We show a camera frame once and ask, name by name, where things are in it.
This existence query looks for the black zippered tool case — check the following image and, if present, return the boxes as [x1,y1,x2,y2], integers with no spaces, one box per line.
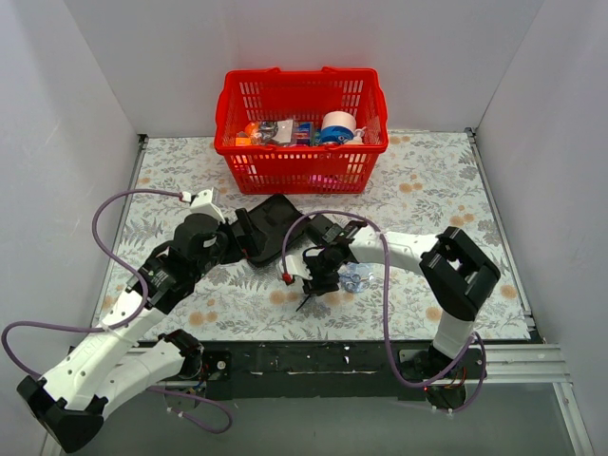
[241,194,341,268]

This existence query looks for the silver hair scissors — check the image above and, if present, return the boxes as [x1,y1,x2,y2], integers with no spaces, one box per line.
[339,263,374,294]

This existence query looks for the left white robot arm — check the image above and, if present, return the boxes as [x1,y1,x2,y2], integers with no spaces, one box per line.
[17,209,265,453]

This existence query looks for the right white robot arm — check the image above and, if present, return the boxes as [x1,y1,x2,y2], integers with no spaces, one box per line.
[283,221,501,382]

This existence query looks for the orange small box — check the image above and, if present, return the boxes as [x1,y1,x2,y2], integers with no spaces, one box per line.
[235,132,252,146]

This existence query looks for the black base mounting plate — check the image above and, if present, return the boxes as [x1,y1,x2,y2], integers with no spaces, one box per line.
[149,340,484,401]

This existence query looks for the colourful packaged item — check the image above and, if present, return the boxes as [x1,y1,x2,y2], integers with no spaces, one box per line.
[292,122,316,147]

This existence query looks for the floral patterned table mat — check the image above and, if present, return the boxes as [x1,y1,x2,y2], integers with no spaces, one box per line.
[97,131,530,341]

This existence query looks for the red plastic shopping basket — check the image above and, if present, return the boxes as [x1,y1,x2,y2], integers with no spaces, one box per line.
[214,66,389,194]

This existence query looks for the white tape roll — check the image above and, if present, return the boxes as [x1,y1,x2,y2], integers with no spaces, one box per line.
[319,110,356,144]

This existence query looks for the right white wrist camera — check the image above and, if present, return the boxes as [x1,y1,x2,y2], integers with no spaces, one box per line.
[276,255,312,285]

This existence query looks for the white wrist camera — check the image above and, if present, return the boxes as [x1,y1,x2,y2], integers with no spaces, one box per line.
[276,255,312,285]
[180,187,225,223]

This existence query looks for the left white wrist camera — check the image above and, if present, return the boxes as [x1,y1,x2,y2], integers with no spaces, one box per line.
[180,187,225,223]

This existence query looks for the aluminium frame rail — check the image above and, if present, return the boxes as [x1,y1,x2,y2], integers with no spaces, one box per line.
[118,345,571,387]

